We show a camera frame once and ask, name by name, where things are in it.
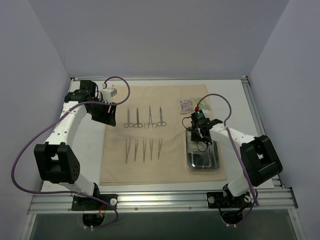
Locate surgical scissors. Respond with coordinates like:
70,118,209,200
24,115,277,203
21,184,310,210
123,107,134,128

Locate green gauze packet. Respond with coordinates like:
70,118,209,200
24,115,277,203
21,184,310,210
187,141,199,153
191,97,211,110

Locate purple printed sterile packet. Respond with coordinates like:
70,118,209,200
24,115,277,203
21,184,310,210
177,97,194,114

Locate metal instrument tray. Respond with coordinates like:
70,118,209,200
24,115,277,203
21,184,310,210
185,127,220,172

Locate surgical forceps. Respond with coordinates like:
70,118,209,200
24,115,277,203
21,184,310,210
125,138,131,164

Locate straight silver tweezers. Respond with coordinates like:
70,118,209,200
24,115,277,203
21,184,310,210
142,138,147,163
134,139,139,162

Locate silver ring-handled hemostat clamp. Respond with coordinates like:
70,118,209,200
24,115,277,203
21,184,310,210
143,106,158,129

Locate beige cloth wrap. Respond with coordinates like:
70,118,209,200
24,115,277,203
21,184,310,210
99,84,226,186

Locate curved tip silver tweezers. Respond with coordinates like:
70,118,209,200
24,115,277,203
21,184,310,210
149,138,154,161

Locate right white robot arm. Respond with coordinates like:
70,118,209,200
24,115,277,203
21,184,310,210
190,107,283,207

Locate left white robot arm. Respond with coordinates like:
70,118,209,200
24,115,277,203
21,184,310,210
34,80,117,210

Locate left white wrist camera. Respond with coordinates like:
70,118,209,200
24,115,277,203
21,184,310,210
100,83,117,103

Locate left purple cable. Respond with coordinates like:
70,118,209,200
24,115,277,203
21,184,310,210
11,76,131,228

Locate purple cable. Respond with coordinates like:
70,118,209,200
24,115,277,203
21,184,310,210
194,93,260,225
11,76,131,228

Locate right side aluminium rail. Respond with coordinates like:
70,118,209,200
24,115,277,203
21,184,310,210
241,75,286,191

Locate aluminium rail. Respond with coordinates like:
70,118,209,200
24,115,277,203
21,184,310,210
241,75,286,191
28,188,298,214

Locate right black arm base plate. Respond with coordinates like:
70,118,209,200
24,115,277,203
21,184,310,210
206,191,252,209

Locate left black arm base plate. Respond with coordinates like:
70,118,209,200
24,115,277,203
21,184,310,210
71,193,118,211

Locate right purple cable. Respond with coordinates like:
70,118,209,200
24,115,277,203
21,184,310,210
194,93,260,225

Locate front aluminium rail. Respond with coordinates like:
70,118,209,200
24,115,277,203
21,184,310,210
28,188,298,214

